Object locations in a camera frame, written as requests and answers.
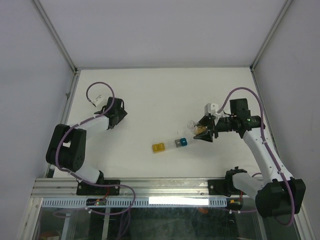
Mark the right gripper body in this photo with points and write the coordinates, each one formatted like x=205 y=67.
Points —
x=212 y=127

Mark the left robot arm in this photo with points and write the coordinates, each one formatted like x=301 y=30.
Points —
x=67 y=147

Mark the aluminium mounting rail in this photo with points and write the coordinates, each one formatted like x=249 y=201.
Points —
x=143 y=187

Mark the weekly pill organizer strip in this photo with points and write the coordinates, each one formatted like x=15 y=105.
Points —
x=171 y=144

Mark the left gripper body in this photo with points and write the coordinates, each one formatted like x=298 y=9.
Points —
x=121 y=114

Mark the slotted white cable duct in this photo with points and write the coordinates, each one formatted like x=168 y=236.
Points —
x=139 y=202

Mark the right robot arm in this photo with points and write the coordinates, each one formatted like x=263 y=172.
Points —
x=278 y=193

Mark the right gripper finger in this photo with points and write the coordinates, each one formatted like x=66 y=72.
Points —
x=205 y=121
x=206 y=136

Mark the clear pill bottle yellow pills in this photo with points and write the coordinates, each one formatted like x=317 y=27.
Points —
x=195 y=127

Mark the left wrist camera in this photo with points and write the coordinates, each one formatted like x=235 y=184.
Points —
x=99 y=101

